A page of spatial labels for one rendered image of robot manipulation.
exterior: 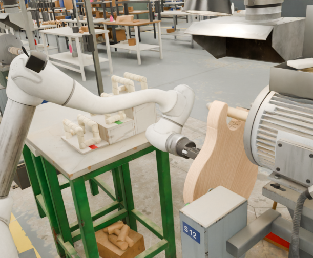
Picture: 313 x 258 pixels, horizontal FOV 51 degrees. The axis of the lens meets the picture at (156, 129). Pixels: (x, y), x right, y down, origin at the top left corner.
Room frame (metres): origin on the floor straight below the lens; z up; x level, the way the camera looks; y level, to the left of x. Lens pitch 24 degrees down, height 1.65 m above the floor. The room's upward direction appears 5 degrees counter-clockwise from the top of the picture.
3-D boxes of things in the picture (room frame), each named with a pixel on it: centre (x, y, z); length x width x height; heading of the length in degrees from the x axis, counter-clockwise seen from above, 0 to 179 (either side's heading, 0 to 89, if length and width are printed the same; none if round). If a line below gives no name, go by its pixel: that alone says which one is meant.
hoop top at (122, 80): (1.71, 0.16, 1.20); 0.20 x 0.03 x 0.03; 36
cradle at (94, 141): (1.47, 0.33, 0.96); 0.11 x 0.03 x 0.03; 127
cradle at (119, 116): (1.56, 0.20, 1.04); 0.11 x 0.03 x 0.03; 127
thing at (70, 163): (1.64, 0.34, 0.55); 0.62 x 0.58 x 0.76; 37
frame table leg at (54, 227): (1.71, 0.71, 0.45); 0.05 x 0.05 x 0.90; 37
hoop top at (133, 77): (1.75, 0.09, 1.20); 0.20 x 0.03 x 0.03; 36
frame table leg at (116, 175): (2.01, 0.31, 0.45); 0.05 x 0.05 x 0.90; 37
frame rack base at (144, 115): (1.73, 0.13, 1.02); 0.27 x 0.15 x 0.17; 37
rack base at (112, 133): (1.64, 0.26, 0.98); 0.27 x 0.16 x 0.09; 37
